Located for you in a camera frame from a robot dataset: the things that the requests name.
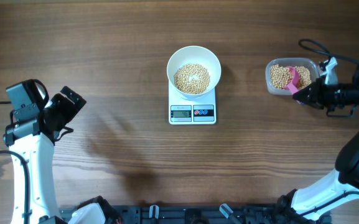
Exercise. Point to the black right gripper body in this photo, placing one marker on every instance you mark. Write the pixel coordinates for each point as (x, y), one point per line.
(343, 93)

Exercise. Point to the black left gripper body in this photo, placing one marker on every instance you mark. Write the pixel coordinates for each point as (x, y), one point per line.
(63, 111)

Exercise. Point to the pink plastic scoop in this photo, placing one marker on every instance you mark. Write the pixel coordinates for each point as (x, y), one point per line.
(292, 85)

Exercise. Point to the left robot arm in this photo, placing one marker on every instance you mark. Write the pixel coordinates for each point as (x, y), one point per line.
(38, 121)

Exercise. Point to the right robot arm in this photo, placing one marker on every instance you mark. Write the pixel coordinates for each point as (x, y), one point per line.
(341, 185)

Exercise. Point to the white digital kitchen scale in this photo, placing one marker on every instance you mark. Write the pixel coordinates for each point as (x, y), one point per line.
(191, 110)

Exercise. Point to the soybeans in white bowl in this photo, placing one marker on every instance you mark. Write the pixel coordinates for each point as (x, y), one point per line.
(192, 78)

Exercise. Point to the white bowl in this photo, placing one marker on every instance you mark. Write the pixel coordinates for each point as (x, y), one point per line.
(195, 54)

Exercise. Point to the yellow soybeans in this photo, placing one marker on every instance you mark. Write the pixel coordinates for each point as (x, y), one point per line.
(282, 76)

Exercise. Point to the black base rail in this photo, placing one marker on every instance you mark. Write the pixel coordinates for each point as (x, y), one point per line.
(249, 214)

